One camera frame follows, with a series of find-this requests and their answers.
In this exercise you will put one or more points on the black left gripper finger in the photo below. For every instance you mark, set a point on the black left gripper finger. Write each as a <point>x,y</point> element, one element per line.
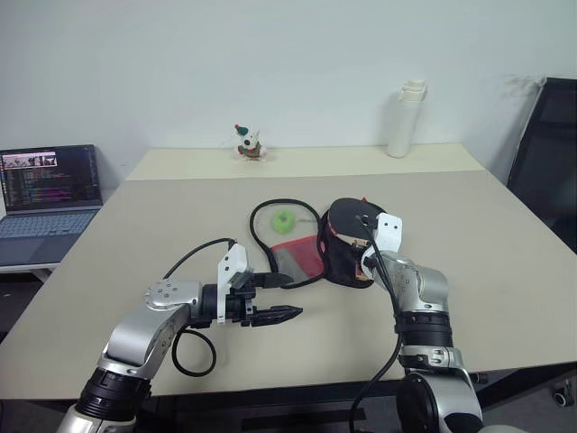
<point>272,280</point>
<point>275,313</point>

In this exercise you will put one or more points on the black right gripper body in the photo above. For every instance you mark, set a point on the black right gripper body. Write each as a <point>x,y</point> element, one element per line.
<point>367,238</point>

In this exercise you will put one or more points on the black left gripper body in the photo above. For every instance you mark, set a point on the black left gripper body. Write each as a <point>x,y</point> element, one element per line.
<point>239,309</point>

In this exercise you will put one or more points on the black red mesh paddle case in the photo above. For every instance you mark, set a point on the black red mesh paddle case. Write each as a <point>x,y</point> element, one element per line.
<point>299,259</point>

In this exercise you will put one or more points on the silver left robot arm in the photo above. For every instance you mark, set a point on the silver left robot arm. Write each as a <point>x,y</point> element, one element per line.
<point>135,334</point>

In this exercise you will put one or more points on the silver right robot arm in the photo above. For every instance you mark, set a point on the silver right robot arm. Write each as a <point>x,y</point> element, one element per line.
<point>426,288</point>

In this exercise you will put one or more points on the green round foam ball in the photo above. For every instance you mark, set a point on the green round foam ball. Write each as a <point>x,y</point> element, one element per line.
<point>282,222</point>

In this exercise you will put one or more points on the white water bottle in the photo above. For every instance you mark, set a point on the white water bottle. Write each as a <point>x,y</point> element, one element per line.
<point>403,124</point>

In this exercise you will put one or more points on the small white plush toy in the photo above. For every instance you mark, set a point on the small white plush toy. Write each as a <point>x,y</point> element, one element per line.
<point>250,145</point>

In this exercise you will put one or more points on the black office chair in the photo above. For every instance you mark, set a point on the black office chair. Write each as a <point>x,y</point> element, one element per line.
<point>547,153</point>

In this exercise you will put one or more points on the white side table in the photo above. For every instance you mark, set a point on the white side table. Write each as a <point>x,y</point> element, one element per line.
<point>27,271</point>

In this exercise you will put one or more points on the grey open laptop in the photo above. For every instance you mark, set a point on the grey open laptop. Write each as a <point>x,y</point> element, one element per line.
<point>45,180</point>

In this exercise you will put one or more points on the black caster wheel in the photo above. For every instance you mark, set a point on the black caster wheel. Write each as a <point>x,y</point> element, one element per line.
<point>563,396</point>

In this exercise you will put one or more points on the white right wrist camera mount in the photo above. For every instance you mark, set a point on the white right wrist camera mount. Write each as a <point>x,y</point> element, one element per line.
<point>389,232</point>

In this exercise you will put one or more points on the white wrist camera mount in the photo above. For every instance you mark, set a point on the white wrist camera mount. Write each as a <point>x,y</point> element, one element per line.
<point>224,270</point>
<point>389,232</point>

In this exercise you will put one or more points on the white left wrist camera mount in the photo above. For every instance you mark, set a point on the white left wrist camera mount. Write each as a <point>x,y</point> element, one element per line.
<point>224,270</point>

